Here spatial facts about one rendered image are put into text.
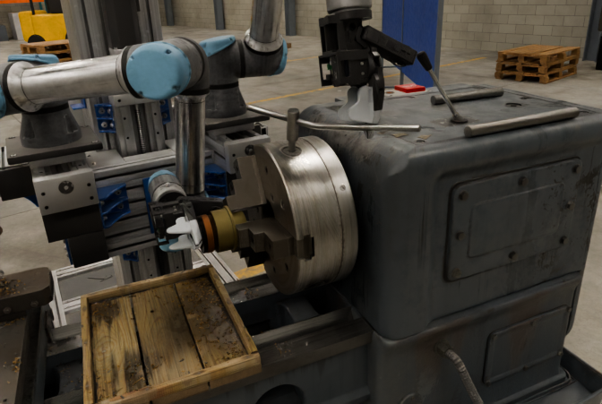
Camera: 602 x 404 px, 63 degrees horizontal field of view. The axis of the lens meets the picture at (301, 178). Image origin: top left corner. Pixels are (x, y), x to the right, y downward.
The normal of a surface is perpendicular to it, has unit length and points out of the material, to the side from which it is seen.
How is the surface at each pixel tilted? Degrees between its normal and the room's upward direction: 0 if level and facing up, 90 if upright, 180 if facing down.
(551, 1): 90
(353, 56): 78
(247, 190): 58
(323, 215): 68
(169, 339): 0
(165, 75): 89
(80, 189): 90
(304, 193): 52
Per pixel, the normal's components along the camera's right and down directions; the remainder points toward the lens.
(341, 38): 0.39, 0.12
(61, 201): 0.50, 0.30
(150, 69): -0.04, 0.35
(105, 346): -0.04, -0.93
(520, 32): -0.79, 0.25
